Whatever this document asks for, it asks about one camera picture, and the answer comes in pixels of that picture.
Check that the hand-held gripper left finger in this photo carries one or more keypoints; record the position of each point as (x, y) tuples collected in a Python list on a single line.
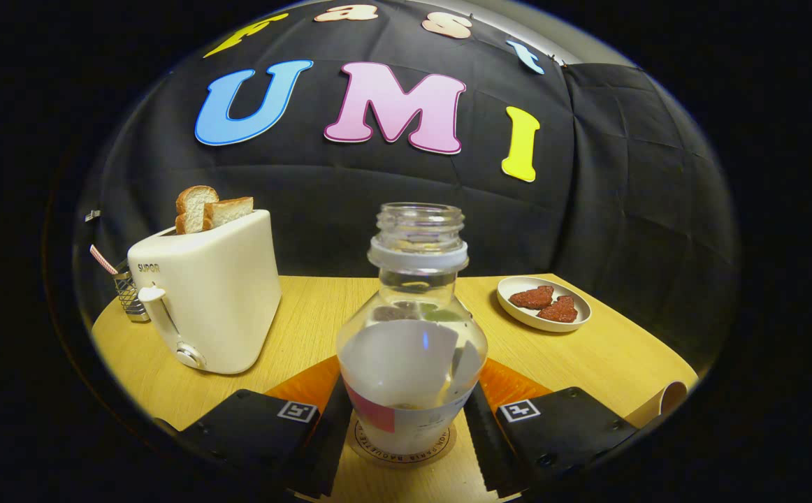
[(329, 454)]

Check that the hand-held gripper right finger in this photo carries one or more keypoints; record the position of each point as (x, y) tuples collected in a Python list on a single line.
[(483, 447)]

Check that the round wooden coaster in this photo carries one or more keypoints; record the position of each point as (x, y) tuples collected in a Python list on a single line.
[(363, 441)]

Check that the clear plastic juice bottle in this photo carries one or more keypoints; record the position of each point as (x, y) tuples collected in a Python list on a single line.
[(409, 363)]

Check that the wooden table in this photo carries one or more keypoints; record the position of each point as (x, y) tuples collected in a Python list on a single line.
[(308, 328)]

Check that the round white plate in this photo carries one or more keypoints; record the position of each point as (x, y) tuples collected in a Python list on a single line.
[(511, 311)]

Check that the red meat piece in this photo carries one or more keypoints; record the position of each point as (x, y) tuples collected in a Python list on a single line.
[(532, 297), (560, 311)]

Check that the white toaster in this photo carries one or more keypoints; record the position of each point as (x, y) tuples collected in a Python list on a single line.
[(224, 293)]

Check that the metal mesh basket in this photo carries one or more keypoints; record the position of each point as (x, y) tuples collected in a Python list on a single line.
[(130, 297)]

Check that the toast slice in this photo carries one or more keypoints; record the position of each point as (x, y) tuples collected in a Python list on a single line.
[(231, 211), (193, 206)]

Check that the pink striped straw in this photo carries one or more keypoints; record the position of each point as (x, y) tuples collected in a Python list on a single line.
[(103, 260)]

